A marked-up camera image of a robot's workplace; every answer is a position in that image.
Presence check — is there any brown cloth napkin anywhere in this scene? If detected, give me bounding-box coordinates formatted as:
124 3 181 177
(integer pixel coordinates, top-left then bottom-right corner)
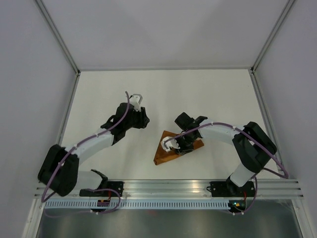
154 130 204 166

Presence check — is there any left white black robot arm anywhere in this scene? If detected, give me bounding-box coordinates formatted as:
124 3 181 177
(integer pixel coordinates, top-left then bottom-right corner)
38 103 150 202

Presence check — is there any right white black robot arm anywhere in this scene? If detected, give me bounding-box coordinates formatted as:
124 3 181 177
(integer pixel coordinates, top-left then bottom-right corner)
171 112 277 196

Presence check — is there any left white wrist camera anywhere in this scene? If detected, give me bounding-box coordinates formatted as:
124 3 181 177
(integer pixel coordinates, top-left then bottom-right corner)
129 94 143 112

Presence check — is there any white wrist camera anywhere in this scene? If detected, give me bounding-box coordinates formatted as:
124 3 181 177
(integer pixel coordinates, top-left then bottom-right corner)
129 94 143 112
160 136 180 152

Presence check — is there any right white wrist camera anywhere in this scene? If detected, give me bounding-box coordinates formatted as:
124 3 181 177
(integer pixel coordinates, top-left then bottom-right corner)
160 136 180 152

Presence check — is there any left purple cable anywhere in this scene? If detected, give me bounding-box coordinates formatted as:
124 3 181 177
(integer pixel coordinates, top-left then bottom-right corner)
41 91 131 219

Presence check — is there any aluminium front frame rail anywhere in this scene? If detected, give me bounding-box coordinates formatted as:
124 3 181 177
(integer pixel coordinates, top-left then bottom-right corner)
33 178 305 200

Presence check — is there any white slotted cable duct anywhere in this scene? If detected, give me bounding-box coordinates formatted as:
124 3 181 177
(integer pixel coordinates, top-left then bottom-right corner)
45 199 230 210

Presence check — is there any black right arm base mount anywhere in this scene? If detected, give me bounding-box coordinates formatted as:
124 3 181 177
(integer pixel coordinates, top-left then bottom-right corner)
206 181 256 198

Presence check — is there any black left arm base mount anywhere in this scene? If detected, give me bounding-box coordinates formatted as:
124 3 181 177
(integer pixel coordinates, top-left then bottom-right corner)
79 180 124 197

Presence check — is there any left aluminium side rail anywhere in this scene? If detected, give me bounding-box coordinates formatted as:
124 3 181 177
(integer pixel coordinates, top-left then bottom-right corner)
52 72 81 147

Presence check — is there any aluminium side rail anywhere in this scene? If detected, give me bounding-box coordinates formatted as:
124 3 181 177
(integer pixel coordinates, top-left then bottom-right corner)
248 67 291 179
52 72 81 147

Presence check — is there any right aluminium side rail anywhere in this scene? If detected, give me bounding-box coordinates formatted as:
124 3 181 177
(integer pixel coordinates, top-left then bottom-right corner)
248 67 291 179

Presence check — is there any left aluminium corner post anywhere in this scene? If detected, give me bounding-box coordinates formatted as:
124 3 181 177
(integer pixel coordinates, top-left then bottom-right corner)
34 0 81 76

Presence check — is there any aluminium corner post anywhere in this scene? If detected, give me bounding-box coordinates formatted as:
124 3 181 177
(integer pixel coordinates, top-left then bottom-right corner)
34 0 81 76
249 0 297 74

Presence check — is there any right aluminium corner post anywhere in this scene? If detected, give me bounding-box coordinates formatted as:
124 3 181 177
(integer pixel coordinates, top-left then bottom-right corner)
249 0 297 74

